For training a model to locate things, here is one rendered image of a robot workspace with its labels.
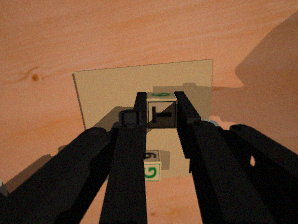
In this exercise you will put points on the tan flat mat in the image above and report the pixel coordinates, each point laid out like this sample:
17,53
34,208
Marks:
104,93

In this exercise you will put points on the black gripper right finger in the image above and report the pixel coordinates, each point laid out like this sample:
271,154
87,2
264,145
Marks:
224,178

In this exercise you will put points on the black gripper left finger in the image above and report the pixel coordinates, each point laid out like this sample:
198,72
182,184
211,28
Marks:
62,190

